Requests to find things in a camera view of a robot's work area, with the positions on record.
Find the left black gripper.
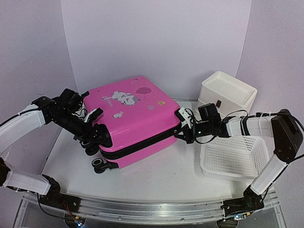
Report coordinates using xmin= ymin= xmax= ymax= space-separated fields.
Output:
xmin=52 ymin=109 xmax=108 ymax=144

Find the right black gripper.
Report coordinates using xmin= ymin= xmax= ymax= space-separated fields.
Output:
xmin=173 ymin=121 xmax=211 ymax=145

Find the pink cartoon child suitcase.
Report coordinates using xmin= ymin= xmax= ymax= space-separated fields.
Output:
xmin=84 ymin=76 xmax=181 ymax=173

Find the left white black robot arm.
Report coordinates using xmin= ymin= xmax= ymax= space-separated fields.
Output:
xmin=0 ymin=93 xmax=111 ymax=208

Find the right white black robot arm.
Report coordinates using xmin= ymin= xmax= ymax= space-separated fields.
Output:
xmin=174 ymin=104 xmax=304 ymax=220

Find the white three-drawer storage cabinet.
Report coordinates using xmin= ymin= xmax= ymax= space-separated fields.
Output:
xmin=197 ymin=71 xmax=257 ymax=116

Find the white perforated plastic basket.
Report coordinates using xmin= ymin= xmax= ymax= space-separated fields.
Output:
xmin=200 ymin=136 xmax=269 ymax=182

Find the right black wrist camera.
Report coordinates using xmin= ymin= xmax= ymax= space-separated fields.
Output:
xmin=198 ymin=103 xmax=221 ymax=123

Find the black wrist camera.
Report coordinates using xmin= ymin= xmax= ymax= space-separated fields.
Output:
xmin=59 ymin=88 xmax=82 ymax=112
xmin=198 ymin=103 xmax=221 ymax=123

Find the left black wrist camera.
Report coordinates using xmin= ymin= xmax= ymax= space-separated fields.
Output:
xmin=59 ymin=88 xmax=82 ymax=112

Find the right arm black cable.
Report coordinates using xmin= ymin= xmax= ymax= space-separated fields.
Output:
xmin=194 ymin=109 xmax=304 ymax=164

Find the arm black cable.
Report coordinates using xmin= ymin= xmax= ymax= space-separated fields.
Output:
xmin=0 ymin=111 xmax=67 ymax=217
xmin=194 ymin=109 xmax=304 ymax=164

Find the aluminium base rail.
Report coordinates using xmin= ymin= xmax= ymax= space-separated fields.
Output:
xmin=22 ymin=185 xmax=282 ymax=224

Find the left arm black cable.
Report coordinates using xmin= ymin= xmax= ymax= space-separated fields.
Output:
xmin=0 ymin=111 xmax=67 ymax=217

